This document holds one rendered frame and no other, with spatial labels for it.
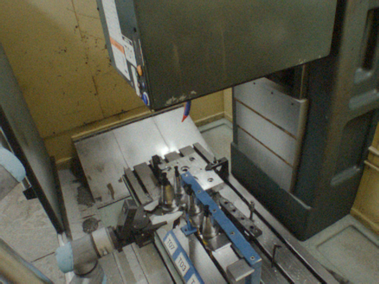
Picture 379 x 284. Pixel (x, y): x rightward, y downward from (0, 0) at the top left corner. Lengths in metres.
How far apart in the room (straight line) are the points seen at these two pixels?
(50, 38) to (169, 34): 1.37
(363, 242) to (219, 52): 1.39
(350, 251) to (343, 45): 1.10
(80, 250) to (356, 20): 1.10
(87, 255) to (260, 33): 0.77
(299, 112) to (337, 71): 0.23
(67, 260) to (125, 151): 1.41
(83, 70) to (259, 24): 1.45
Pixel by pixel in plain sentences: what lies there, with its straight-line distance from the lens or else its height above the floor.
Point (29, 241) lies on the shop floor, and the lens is 3.00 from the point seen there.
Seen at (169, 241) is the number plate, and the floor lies 0.94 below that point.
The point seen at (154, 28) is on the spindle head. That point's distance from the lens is 0.74.
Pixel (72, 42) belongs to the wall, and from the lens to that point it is 2.06.
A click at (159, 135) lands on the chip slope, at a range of 2.27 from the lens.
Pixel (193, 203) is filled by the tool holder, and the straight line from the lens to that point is 1.03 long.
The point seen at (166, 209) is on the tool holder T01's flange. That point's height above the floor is 1.37.
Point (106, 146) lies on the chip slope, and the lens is 2.25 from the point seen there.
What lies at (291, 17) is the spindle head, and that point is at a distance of 0.97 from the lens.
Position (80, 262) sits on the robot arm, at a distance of 0.90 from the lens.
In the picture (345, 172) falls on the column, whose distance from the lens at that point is 1.67.
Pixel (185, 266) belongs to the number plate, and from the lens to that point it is 1.26.
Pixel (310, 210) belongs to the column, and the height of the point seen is 0.86.
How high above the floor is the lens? 2.00
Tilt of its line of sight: 35 degrees down
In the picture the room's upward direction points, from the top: 7 degrees counter-clockwise
